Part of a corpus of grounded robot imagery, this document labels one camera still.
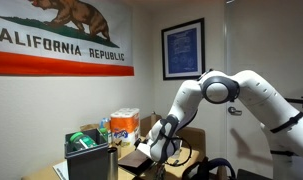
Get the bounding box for tan armchair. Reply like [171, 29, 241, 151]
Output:
[140, 115, 206, 162]

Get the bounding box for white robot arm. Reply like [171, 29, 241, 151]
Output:
[147, 70, 303, 180]

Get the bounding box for blue spray bottle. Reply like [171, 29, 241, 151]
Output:
[99, 118, 111, 142]

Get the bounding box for green lid container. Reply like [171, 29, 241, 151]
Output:
[69, 132, 97, 151]

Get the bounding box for paper towel pack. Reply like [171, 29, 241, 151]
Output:
[110, 108, 140, 147]

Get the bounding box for California Republic flag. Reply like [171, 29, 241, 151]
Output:
[0, 0, 134, 76]

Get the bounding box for dark grey plastic bin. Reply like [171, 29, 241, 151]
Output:
[64, 129, 109, 180]

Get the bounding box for framed blue print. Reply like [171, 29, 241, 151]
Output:
[161, 18, 205, 80]

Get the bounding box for black backpack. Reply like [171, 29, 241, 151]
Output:
[181, 157, 237, 180]

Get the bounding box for white paper sheets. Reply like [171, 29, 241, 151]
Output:
[53, 161, 69, 180]

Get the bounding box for door lever handle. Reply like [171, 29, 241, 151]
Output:
[228, 106, 242, 116]

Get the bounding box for wooden paper towel holder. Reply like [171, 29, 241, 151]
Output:
[150, 111, 157, 127]

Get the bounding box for stainless steel tumbler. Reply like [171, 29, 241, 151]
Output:
[107, 147, 118, 180]

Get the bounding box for dark grey laptop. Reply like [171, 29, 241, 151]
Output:
[118, 150, 153, 176]

